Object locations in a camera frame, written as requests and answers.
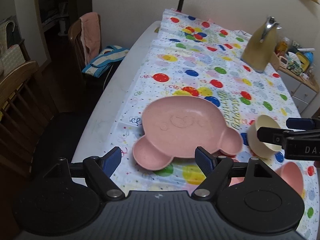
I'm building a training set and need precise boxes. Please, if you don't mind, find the cream round bowl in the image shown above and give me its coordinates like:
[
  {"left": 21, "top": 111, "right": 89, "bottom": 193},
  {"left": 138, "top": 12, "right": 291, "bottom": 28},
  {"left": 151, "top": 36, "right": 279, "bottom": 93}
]
[{"left": 247, "top": 115, "right": 281, "bottom": 159}]

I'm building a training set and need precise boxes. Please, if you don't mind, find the pink round bowl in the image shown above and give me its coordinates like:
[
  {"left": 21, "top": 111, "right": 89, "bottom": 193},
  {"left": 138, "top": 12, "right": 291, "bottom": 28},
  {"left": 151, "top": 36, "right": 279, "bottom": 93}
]
[{"left": 230, "top": 162, "right": 304, "bottom": 196}]

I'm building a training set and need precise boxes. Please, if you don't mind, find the pink bear-shaped divided plate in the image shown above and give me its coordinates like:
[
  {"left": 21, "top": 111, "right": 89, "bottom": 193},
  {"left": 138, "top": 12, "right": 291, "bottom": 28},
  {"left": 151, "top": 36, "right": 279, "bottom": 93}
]
[{"left": 132, "top": 96, "right": 243, "bottom": 171}]

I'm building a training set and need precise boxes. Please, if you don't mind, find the white kitchen timer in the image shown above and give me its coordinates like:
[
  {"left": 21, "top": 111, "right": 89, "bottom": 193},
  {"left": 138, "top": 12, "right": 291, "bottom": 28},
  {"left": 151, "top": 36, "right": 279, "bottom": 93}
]
[{"left": 279, "top": 56, "right": 289, "bottom": 68}]

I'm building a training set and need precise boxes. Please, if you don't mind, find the white drawer cabinet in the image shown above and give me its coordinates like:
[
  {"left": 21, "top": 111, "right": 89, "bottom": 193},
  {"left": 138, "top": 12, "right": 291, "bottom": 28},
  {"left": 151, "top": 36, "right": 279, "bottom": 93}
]
[{"left": 270, "top": 53, "right": 319, "bottom": 114}]

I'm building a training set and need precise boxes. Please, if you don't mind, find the green tissue box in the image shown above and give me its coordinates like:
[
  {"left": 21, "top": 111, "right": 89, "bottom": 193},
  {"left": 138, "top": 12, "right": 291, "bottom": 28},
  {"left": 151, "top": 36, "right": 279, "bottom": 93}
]
[{"left": 287, "top": 54, "right": 303, "bottom": 76}]

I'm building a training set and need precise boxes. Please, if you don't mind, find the yellow storage box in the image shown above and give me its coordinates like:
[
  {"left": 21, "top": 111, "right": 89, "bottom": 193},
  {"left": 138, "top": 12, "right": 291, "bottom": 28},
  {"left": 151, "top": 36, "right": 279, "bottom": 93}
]
[{"left": 295, "top": 52, "right": 310, "bottom": 72}]

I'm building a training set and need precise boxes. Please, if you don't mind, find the blue globe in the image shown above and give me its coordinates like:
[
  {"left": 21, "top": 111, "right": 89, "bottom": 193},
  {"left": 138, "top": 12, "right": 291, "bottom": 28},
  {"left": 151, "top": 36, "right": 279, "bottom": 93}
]
[{"left": 304, "top": 51, "right": 313, "bottom": 64}]

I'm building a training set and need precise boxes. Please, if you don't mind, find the gold thermos jug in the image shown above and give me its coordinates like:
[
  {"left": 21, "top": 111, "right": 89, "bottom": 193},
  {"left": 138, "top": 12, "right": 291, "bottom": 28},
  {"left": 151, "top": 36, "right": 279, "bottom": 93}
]
[{"left": 241, "top": 16, "right": 281, "bottom": 73}]

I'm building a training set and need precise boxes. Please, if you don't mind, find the wooden chair near left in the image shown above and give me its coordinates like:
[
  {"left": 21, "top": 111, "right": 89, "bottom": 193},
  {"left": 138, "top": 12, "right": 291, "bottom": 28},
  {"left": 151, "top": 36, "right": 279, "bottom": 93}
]
[{"left": 1, "top": 61, "right": 57, "bottom": 177}]

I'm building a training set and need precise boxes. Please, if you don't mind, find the balloon pattern tablecloth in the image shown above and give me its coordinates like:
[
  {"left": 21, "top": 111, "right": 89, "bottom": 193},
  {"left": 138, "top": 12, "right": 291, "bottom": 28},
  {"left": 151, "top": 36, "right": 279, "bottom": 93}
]
[{"left": 102, "top": 8, "right": 313, "bottom": 238}]

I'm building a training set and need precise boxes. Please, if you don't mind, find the blue striped bag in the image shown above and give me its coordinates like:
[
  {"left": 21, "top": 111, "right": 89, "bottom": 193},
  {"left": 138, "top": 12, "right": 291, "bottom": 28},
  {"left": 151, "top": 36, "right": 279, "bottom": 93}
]
[{"left": 82, "top": 46, "right": 129, "bottom": 77}]

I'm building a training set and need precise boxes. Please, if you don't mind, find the wooden chair with pink towel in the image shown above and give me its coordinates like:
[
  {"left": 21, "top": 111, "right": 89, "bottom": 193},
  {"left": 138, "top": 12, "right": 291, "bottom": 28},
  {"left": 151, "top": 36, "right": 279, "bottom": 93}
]
[{"left": 68, "top": 13, "right": 101, "bottom": 71}]

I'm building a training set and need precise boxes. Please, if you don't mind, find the pink towel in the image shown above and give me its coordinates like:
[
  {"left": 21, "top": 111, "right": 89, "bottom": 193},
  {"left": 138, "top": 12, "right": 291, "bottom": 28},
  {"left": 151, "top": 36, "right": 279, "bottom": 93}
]
[{"left": 80, "top": 12, "right": 101, "bottom": 65}]

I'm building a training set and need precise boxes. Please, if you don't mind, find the dark bookshelf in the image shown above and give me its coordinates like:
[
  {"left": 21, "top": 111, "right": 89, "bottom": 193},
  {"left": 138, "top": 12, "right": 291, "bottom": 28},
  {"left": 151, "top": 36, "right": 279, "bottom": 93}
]
[{"left": 37, "top": 0, "right": 92, "bottom": 36}]

